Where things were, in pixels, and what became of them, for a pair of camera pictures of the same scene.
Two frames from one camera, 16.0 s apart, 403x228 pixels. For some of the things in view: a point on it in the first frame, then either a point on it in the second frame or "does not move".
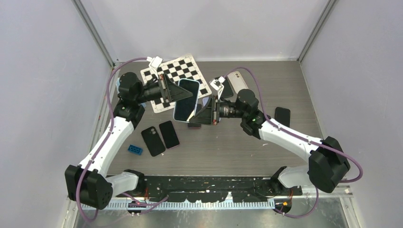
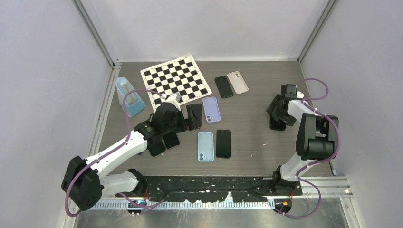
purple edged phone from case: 169,134 does not move
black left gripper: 177,93 → 193,122
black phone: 153,141 does not move
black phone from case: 227,91 does not move
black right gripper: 205,116 → 289,119
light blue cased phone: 184,109 → 206,146
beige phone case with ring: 237,81 does not move
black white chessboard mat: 182,68 does not move
